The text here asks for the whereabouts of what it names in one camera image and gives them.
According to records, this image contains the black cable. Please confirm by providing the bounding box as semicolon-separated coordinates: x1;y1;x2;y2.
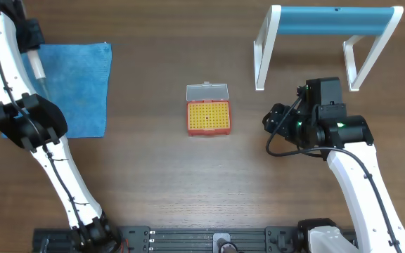
11;100;54;160
264;95;334;159

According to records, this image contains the mounting rail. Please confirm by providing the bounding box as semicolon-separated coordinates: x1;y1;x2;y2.
32;225;360;253

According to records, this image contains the white pipette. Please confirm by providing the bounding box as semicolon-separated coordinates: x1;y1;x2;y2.
26;49;52;101

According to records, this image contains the blue cloth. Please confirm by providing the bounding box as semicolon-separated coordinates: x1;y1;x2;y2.
1;42;113;139

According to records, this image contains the red and yellow tip box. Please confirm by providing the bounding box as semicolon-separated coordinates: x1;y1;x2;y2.
185;81;233;138

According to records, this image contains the white and blue stand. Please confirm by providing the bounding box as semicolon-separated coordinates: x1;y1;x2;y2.
252;4;404;93

